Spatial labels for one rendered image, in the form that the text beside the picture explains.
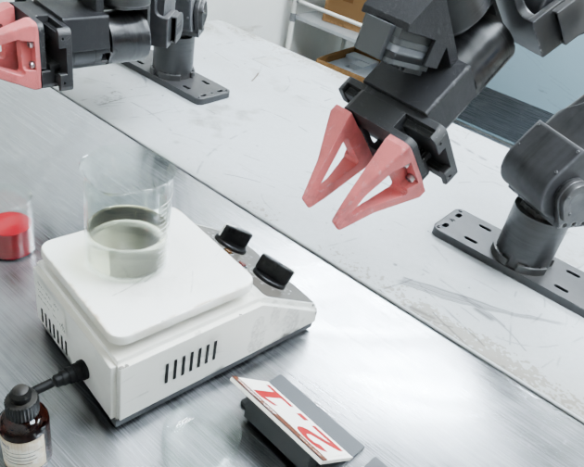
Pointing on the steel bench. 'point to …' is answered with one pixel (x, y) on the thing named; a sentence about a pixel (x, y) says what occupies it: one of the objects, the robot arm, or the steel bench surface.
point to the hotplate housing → (161, 346)
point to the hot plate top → (220, 285)
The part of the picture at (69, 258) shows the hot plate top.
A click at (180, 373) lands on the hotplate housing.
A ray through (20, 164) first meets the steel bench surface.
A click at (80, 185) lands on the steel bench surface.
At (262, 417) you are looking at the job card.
